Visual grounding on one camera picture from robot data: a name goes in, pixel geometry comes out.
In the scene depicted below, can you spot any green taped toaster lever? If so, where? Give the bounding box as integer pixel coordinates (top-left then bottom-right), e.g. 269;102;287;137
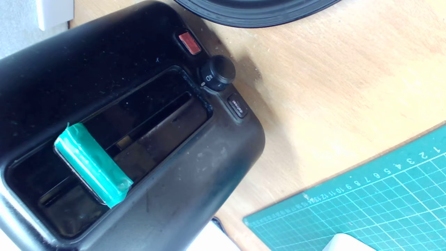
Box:
53;123;134;209

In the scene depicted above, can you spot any black two-slot toaster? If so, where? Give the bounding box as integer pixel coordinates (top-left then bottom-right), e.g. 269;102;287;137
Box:
0;0;266;251

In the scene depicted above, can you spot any white rounded block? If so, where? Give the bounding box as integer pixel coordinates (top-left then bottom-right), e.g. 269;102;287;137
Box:
322;233;378;251

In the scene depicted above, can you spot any black toaster dial knob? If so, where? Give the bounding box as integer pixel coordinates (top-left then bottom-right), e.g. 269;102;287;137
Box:
200;55;236;92

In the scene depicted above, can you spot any black round plate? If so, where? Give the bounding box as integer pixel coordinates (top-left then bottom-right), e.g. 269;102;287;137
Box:
173;0;344;28

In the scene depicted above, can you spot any green cutting mat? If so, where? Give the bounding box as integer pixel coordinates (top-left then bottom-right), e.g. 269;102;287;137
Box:
243;122;446;251

